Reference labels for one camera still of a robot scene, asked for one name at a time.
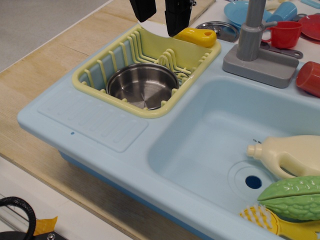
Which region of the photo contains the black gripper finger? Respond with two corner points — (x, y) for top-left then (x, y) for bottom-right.
(165, 0), (193, 37)
(130, 0), (157, 22)

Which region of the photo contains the steel pot lid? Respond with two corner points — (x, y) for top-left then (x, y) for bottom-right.
(196, 21), (240, 43)

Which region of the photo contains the stainless steel pot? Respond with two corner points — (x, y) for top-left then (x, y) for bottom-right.
(106, 63), (180, 110)

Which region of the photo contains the light blue toy plate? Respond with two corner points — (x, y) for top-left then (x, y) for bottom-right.
(224, 0), (272, 27)

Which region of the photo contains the pale yellow dish rack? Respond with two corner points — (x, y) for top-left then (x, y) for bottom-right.
(72, 25), (222, 119)

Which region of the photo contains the grey toy faucet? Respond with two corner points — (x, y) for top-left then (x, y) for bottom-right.
(222, 0), (299, 89)

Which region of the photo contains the grey toy utensil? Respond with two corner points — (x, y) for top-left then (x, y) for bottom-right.
(260, 41), (304, 60)

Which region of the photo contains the light blue toy cup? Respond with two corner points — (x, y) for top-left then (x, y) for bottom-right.
(266, 1), (298, 23)

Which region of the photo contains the red toy plate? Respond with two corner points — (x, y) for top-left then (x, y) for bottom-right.
(298, 14), (320, 41)

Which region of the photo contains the red toy cup lying down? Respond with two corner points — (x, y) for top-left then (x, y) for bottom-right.
(295, 61), (320, 98)

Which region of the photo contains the light blue toy sink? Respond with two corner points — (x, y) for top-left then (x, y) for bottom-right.
(16, 23), (320, 240)

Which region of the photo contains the cream toy detergent bottle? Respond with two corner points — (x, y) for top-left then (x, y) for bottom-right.
(246, 135), (320, 179)

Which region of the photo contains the yellow dish brush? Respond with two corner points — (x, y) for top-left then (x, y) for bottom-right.
(239, 204), (320, 240)

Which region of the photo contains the green toy bitter gourd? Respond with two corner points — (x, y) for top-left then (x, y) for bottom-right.
(257, 175), (320, 221)

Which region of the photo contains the yellow tape piece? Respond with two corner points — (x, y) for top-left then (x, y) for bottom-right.
(33, 216), (58, 236)

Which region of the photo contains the black device base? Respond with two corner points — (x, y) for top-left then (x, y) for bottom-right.
(0, 231), (66, 240)

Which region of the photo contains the red toy cup with handle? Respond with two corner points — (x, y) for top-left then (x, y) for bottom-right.
(261, 21), (302, 49)

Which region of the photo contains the black cable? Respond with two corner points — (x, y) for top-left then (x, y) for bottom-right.
(0, 196), (37, 240)

